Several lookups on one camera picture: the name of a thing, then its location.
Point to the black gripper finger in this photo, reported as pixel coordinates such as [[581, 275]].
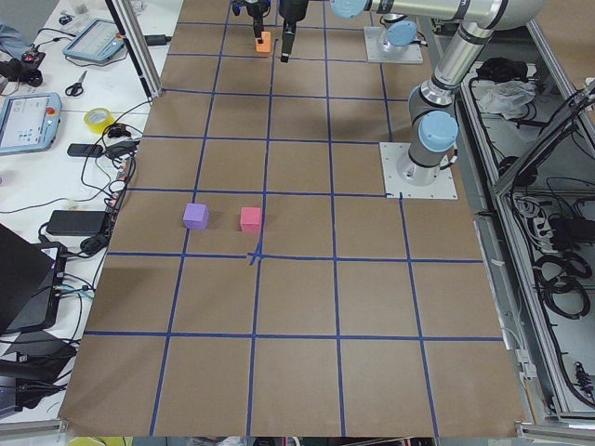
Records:
[[288, 39], [258, 29]]

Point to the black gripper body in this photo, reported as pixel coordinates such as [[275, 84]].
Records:
[[254, 9], [291, 10]]

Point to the orange foam cube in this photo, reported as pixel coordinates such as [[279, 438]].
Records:
[[263, 44]]

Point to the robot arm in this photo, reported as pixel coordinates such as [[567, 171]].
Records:
[[402, 31], [434, 128]]

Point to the blue teach pendant far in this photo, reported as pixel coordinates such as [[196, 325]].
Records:
[[98, 42]]

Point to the blue teach pendant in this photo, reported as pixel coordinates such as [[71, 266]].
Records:
[[98, 42], [29, 123]]

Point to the yellow tape roll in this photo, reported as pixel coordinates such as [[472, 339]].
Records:
[[98, 120]]

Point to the pink foam cube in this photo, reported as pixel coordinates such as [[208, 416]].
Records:
[[250, 219]]

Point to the purple foam cube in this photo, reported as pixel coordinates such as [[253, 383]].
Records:
[[196, 216]]

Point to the blue teach pendant near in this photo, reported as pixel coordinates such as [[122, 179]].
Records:
[[29, 123]]

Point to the black power brick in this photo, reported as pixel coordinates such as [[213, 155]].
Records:
[[76, 223]]

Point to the black laptop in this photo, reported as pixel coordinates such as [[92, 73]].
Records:
[[30, 276]]

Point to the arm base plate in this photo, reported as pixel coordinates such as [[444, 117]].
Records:
[[403, 179], [386, 46]]

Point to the aluminium frame post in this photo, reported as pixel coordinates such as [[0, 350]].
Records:
[[128, 26]]

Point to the black handled scissors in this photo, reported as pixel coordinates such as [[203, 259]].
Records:
[[76, 89]]

